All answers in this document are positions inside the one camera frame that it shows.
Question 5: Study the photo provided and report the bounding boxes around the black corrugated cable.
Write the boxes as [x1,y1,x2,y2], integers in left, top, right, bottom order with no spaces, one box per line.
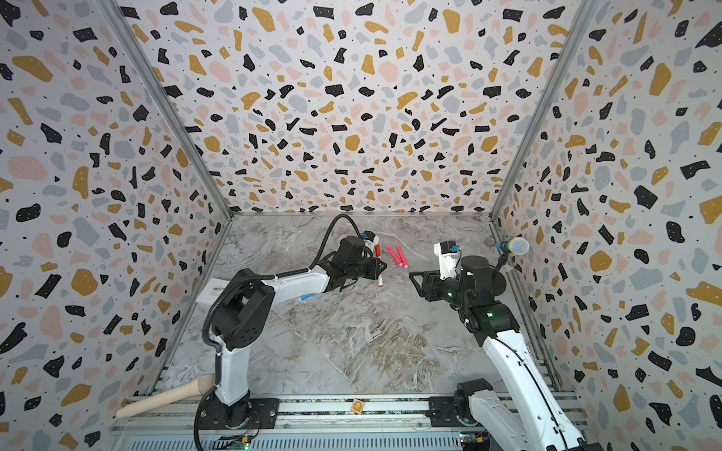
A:
[193,212,365,451]

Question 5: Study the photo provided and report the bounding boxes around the blue microphone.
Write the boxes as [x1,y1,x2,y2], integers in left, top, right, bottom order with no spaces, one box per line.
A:
[496,237,530,256]

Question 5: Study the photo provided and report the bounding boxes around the black microphone stand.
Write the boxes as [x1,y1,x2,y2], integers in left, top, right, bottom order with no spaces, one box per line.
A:
[491,253,509,296]

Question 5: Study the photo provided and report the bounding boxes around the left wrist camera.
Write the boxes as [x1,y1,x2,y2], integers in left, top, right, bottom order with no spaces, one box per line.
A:
[362,230,379,251]

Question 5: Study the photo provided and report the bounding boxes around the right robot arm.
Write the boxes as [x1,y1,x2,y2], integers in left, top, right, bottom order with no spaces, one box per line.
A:
[409,255,601,450]

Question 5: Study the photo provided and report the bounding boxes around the white small box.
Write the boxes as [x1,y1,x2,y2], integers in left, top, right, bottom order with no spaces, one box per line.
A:
[196,278,229,308]

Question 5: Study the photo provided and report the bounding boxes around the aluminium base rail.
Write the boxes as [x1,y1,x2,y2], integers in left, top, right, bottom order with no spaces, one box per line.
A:
[106,393,593,451]

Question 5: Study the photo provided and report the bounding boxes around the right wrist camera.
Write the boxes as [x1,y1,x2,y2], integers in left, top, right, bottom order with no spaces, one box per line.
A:
[434,240,461,280]

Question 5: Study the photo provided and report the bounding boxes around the orange tag on rail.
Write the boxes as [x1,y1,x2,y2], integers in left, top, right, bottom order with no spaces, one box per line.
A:
[351,400,365,415]

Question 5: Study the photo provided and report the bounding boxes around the white red-tipped marker pen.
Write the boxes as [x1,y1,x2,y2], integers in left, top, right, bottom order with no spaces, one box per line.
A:
[374,256,384,288]

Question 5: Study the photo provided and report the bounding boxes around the wooden stick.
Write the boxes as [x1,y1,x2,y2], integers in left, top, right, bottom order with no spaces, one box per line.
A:
[116,375,215,420]

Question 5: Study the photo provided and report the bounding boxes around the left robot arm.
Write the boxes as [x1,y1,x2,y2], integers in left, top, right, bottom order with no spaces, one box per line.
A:
[199,231,387,428]

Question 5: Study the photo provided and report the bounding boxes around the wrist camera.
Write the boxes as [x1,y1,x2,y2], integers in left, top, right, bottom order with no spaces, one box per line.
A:
[434,240,461,280]
[362,230,379,251]

